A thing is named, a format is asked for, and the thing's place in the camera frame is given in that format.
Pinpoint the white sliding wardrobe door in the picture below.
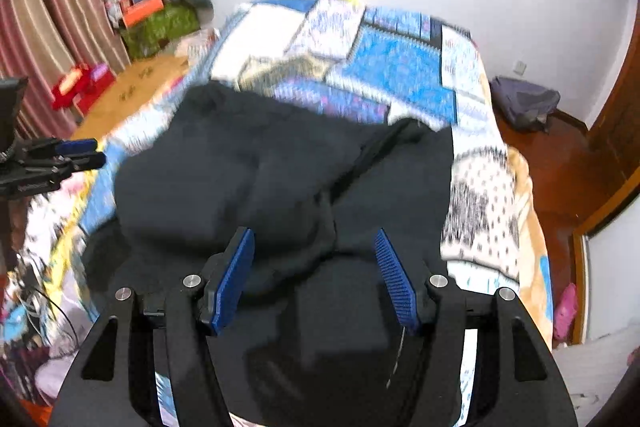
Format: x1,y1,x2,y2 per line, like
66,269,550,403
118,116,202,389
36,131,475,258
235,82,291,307
585,222,640,348

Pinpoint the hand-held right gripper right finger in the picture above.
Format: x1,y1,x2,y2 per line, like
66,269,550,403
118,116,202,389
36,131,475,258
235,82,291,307
374,228,581,427

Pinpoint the orange box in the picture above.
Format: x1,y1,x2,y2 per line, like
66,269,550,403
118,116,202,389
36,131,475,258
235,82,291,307
122,0,165,28

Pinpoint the red plush toy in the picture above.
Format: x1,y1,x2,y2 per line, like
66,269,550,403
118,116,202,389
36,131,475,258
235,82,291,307
51,62,117,112

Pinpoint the wooden lap desk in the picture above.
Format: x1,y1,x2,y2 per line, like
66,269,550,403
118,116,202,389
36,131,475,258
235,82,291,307
72,54,191,142

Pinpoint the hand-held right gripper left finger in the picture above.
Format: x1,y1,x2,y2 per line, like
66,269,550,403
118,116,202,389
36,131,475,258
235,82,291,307
50,227,256,427

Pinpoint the grey backpack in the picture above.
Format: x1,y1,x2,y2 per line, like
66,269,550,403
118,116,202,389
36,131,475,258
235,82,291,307
489,76,561,132

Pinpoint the pink bag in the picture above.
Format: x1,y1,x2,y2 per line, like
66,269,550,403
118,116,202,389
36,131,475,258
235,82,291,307
552,283,578,348

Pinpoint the brown wooden door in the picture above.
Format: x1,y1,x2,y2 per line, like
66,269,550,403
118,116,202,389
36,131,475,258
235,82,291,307
582,2,640,238

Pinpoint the printed bedsheet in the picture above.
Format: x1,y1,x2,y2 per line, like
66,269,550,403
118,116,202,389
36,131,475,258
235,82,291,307
0,187,111,408

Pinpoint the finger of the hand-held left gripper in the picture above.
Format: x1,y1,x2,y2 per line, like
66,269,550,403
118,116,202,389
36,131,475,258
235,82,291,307
30,152,107,182
20,138,98,158

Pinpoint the beige blanket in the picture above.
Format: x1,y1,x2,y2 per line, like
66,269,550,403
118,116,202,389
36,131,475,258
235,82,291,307
505,147,556,343

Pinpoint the black zip hoodie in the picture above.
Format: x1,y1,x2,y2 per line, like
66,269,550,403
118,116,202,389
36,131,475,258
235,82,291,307
82,82,463,427

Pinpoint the red striped curtain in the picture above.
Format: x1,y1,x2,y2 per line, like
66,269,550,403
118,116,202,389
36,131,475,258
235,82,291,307
0,0,131,142

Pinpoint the blue patchwork blanket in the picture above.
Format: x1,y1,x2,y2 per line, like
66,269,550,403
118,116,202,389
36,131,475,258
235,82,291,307
75,0,523,288

